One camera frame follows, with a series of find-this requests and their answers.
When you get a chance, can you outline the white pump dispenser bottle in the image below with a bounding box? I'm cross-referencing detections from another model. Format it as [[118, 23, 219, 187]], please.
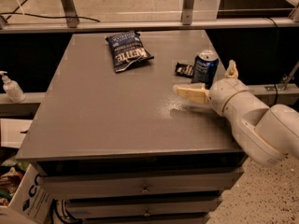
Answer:
[[0, 71, 26, 103]]

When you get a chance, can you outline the blue kettle chips bag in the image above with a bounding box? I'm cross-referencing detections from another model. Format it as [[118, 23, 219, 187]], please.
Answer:
[[106, 31, 154, 73]]

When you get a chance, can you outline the drawer with knob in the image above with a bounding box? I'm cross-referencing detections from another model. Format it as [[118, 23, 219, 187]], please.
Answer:
[[66, 196, 222, 218], [41, 167, 244, 200]]

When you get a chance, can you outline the white cardboard box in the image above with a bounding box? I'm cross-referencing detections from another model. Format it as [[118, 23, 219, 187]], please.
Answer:
[[0, 165, 52, 224]]

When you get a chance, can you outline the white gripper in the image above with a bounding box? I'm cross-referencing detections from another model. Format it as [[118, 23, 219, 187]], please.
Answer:
[[173, 60, 253, 117]]

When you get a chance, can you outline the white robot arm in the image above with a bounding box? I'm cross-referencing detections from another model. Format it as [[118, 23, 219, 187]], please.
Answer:
[[173, 61, 299, 167]]

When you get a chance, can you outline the blue pepsi can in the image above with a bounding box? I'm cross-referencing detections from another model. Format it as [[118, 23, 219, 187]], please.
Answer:
[[192, 49, 220, 89]]

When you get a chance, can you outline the dark rxbar chocolate bar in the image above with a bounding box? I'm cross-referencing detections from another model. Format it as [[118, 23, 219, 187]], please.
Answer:
[[175, 63, 193, 78]]

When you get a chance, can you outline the black cable on floor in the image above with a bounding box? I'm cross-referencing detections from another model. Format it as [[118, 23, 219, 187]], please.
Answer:
[[0, 12, 101, 23]]

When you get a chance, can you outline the metal railing frame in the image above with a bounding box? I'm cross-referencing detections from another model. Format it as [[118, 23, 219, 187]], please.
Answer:
[[0, 0, 299, 34]]

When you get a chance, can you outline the grey drawer cabinet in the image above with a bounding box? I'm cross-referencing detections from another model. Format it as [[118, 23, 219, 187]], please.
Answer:
[[17, 30, 246, 224]]

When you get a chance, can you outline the top drawer with knob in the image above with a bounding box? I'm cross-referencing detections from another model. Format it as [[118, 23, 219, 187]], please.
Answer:
[[41, 167, 244, 200]]

